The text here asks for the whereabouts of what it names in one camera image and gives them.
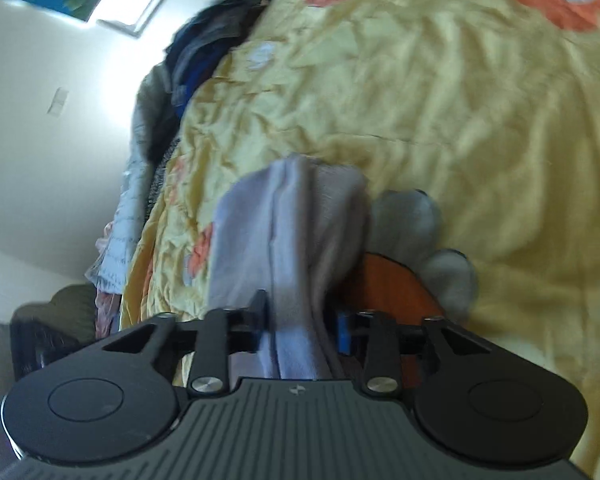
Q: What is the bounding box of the white printed crumpled blanket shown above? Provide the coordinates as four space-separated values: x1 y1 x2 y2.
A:
85 64 180 294

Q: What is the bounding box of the yellow floral bed quilt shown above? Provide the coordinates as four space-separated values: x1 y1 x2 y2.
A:
121 0 600 479

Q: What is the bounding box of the light lavender lace-trim shirt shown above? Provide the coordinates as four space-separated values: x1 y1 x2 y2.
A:
208 155 368 380

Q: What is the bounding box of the dark folded clothes pile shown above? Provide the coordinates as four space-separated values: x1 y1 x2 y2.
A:
162 0 292 111

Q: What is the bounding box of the white wall switch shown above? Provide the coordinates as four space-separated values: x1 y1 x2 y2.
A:
46 87 69 117

